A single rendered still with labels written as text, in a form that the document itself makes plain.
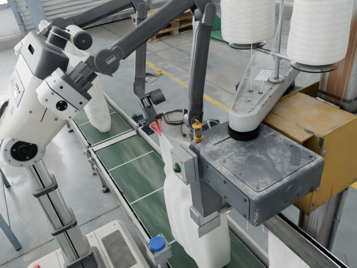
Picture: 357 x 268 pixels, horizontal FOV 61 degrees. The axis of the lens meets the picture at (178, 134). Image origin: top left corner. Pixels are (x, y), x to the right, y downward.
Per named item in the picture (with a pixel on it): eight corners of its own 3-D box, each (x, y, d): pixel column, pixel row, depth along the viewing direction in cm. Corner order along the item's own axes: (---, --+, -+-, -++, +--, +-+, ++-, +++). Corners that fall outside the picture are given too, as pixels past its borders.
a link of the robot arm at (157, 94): (134, 89, 154) (134, 88, 145) (154, 79, 155) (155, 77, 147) (144, 110, 155) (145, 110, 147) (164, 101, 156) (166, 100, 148)
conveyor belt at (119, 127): (47, 80, 429) (44, 74, 424) (74, 72, 443) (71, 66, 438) (95, 156, 265) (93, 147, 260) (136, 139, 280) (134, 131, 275)
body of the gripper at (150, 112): (164, 115, 148) (158, 102, 149) (146, 123, 144) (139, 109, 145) (161, 119, 154) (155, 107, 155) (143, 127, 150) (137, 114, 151)
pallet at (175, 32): (134, 35, 674) (133, 28, 666) (181, 22, 716) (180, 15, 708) (150, 43, 612) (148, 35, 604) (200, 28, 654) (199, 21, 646)
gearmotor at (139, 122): (128, 125, 303) (125, 112, 295) (142, 120, 309) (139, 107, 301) (141, 139, 281) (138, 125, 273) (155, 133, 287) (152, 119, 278)
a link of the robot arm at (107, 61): (188, -20, 106) (200, -27, 97) (208, 15, 111) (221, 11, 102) (86, 58, 101) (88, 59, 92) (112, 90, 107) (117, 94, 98)
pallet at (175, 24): (133, 28, 665) (132, 21, 657) (180, 15, 711) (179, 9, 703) (150, 35, 603) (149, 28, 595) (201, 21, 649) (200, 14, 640)
